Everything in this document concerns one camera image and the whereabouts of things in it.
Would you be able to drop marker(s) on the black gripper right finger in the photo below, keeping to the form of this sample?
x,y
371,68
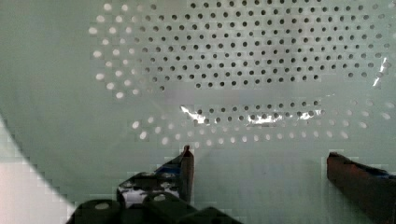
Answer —
x,y
373,190

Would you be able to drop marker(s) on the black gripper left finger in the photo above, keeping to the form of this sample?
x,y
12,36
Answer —
x,y
174,177

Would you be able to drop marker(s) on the mint green plastic strainer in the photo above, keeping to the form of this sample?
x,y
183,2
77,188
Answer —
x,y
260,91

